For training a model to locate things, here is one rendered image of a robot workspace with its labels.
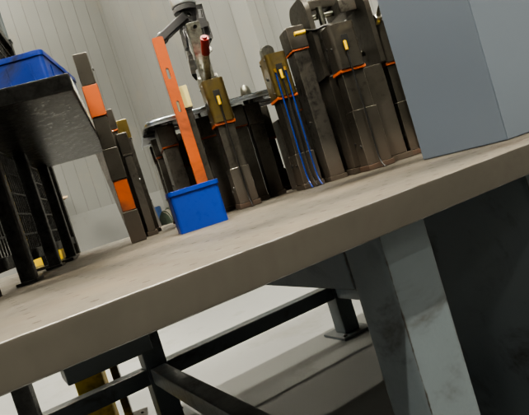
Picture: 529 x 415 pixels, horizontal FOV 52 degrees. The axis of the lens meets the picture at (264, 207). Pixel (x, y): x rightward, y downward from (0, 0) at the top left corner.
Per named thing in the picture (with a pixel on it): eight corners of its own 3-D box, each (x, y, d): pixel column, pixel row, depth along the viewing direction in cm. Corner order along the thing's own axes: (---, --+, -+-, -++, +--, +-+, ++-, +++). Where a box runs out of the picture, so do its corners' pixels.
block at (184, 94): (224, 213, 153) (184, 86, 151) (226, 213, 149) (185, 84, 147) (213, 216, 152) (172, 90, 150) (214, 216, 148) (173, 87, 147)
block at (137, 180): (157, 232, 166) (127, 137, 164) (158, 233, 154) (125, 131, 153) (147, 235, 165) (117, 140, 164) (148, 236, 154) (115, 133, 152)
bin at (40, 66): (91, 126, 146) (76, 78, 145) (59, 107, 115) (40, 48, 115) (30, 143, 144) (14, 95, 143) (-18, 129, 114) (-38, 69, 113)
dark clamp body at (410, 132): (418, 153, 161) (382, 27, 159) (441, 148, 149) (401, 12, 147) (397, 160, 159) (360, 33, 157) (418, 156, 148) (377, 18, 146)
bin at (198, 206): (223, 218, 124) (211, 180, 124) (231, 218, 114) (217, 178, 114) (176, 233, 122) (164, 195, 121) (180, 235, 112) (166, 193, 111)
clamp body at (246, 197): (258, 204, 152) (220, 81, 151) (265, 203, 143) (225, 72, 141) (236, 211, 151) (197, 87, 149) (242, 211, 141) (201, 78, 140)
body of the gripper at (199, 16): (213, 39, 160) (202, -1, 159) (185, 46, 158) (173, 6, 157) (210, 48, 167) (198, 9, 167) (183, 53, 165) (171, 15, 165)
